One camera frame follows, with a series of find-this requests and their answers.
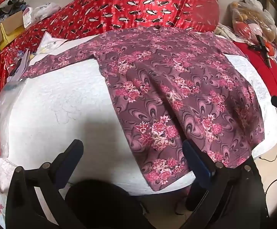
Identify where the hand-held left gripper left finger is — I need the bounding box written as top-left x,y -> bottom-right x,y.
6,139 -> 84,229

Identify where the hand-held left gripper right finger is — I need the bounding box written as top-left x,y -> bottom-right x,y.
177,139 -> 271,229

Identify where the purple floral shirt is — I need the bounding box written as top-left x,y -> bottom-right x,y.
21,26 -> 265,192

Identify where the pile of mixed clothes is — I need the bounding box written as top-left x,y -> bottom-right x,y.
0,0 -> 26,29

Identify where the red cloth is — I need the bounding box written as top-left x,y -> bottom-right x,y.
233,40 -> 277,98

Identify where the dark cloth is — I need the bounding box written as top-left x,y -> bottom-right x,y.
64,179 -> 154,229

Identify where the white quilted mat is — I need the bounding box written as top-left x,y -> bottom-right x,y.
0,35 -> 277,196

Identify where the white fluffy towel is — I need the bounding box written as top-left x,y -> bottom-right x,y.
0,157 -> 18,194

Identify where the clear plastic bag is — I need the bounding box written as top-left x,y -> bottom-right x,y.
0,81 -> 27,115

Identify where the bag of stuffed toys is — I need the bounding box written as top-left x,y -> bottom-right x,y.
229,0 -> 277,50

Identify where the cream patterned cloth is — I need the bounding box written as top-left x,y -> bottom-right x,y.
212,24 -> 242,41

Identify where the white printed paper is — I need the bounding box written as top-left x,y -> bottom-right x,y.
7,49 -> 31,83

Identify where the white plastic packet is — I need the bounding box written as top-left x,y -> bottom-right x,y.
33,32 -> 68,55

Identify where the cardboard box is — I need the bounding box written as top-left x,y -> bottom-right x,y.
0,10 -> 27,50

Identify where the white plastic bag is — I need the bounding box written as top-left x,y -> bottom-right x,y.
30,2 -> 61,22

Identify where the red printed quilt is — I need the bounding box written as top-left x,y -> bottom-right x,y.
0,0 -> 220,105

